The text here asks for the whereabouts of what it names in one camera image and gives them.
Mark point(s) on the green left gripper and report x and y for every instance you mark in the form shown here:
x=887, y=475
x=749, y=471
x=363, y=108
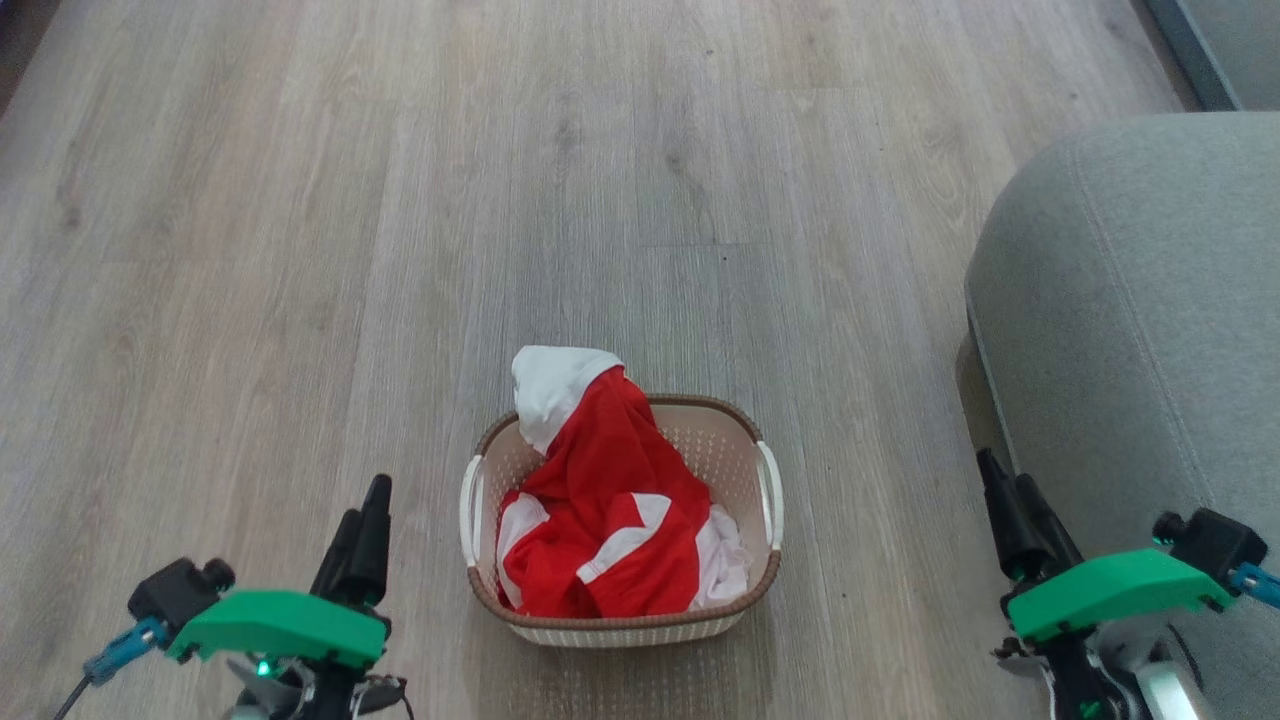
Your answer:
x=280, y=625

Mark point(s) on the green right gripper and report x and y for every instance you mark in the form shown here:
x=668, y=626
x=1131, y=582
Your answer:
x=1110, y=590

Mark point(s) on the red and white garment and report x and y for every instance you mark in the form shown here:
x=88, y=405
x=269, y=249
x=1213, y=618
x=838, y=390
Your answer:
x=610, y=510

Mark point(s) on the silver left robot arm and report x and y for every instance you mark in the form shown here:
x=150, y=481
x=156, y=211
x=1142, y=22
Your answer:
x=300, y=690

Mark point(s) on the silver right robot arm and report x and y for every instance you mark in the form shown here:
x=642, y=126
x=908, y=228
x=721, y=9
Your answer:
x=1110, y=670

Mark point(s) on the grey fabric sofa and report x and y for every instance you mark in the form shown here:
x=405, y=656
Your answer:
x=1150, y=350

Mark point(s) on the beige plastic laundry basket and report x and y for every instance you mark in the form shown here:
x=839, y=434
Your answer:
x=720, y=450

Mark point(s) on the grey rug with dark edge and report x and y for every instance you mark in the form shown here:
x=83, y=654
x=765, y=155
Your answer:
x=1235, y=40

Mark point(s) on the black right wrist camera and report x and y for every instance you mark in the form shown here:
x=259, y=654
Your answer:
x=1215, y=545

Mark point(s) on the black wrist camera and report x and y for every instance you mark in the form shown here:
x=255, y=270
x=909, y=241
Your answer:
x=1215, y=545
x=175, y=592

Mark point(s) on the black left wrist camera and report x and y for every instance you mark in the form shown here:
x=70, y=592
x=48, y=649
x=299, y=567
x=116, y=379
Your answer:
x=175, y=592

